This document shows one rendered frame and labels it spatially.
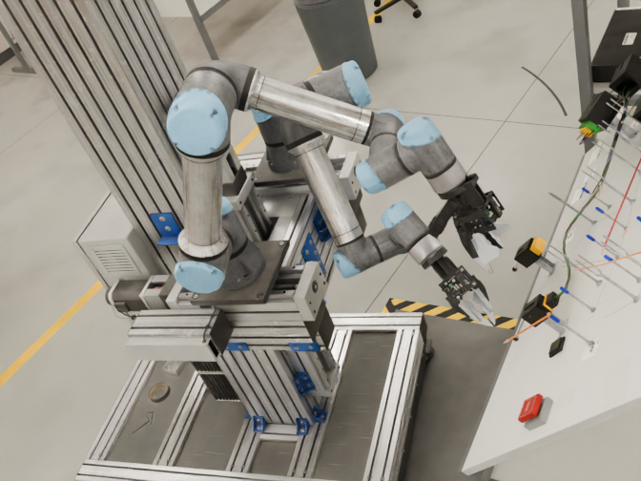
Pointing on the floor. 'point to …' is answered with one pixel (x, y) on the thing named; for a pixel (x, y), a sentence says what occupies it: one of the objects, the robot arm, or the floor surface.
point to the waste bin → (339, 32)
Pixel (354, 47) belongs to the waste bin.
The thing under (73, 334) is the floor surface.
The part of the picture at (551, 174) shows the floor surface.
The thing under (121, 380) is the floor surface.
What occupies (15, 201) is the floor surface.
